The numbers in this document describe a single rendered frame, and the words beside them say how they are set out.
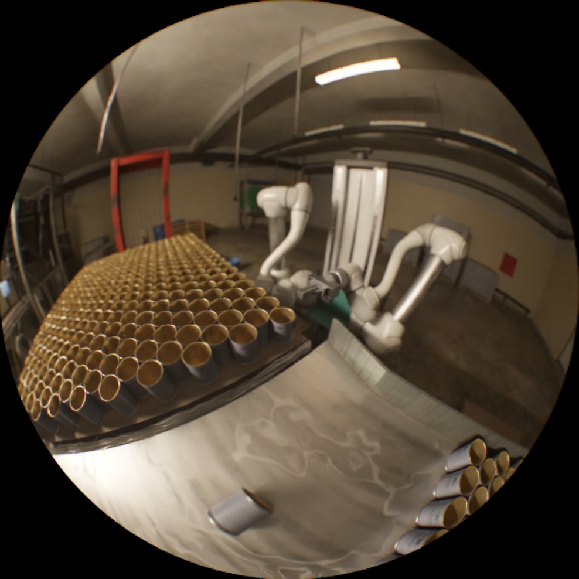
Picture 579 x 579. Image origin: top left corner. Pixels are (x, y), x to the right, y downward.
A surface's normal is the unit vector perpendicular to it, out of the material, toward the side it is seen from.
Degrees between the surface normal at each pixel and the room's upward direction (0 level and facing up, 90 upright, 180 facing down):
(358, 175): 90
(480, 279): 88
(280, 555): 0
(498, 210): 90
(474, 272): 92
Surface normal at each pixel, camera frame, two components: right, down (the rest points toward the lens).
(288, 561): 0.05, -0.87
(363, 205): -0.69, 0.32
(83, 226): 0.66, 0.40
